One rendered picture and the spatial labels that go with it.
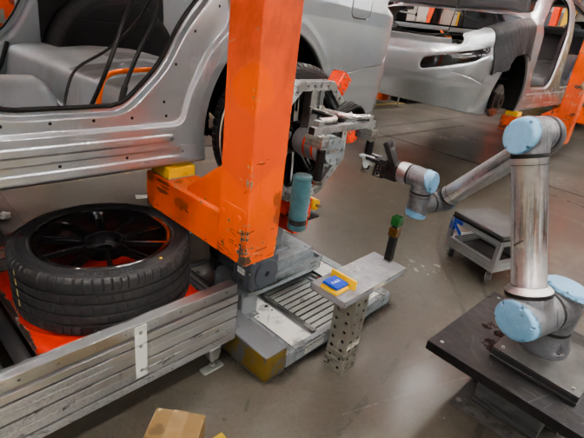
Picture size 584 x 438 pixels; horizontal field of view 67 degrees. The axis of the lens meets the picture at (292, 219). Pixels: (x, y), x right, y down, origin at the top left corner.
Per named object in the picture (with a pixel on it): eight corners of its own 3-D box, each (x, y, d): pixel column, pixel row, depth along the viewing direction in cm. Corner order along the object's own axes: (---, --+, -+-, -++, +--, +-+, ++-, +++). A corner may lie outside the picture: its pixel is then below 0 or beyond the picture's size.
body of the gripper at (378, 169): (370, 175, 199) (393, 182, 191) (374, 155, 195) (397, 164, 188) (380, 172, 204) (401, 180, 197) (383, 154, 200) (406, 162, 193)
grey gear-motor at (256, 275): (222, 272, 237) (226, 212, 222) (276, 310, 211) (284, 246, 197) (194, 282, 224) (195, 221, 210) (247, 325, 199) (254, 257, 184)
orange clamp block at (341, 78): (330, 93, 210) (339, 77, 211) (343, 96, 206) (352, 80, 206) (323, 84, 205) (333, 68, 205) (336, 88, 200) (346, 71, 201)
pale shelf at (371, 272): (373, 256, 199) (374, 251, 198) (405, 273, 189) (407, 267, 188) (308, 288, 170) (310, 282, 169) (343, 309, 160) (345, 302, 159)
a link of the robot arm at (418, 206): (434, 219, 192) (440, 193, 187) (414, 222, 187) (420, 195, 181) (418, 210, 200) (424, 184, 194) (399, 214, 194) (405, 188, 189)
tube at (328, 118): (312, 114, 196) (315, 89, 192) (346, 124, 184) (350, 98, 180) (283, 116, 184) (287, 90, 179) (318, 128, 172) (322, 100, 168)
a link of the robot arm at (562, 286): (581, 329, 161) (602, 290, 153) (554, 342, 153) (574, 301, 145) (543, 305, 173) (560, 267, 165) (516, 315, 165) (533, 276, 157)
